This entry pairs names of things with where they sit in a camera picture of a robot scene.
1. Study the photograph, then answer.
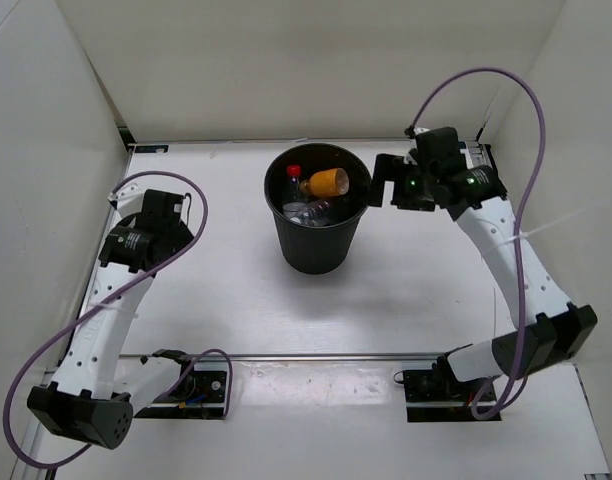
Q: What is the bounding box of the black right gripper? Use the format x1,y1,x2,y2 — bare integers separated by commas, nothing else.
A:
364,155,438,213

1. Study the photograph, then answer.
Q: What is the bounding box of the orange juice bottle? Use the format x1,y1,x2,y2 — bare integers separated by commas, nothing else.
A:
300,168,350,198

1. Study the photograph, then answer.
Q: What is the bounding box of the blue orange label bottle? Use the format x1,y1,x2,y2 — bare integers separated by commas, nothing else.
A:
283,202,315,226

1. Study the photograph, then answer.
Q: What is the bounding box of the red label water bottle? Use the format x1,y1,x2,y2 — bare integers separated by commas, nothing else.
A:
282,165,307,216

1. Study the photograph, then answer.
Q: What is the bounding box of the clear unlabeled plastic bottle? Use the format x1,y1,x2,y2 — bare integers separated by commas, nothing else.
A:
305,197,350,227

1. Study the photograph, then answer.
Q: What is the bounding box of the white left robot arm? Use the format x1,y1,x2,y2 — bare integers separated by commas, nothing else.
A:
27,216,196,449

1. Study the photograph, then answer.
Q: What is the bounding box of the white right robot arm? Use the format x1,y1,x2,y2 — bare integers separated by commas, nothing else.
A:
370,154,598,400

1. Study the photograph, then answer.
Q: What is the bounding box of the black plastic bin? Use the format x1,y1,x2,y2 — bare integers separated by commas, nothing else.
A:
264,143,371,275

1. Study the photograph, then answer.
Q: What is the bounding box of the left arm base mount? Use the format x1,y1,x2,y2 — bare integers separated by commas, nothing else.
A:
135,348,234,420

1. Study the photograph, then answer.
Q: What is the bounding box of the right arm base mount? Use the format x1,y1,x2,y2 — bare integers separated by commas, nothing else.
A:
393,359,497,423

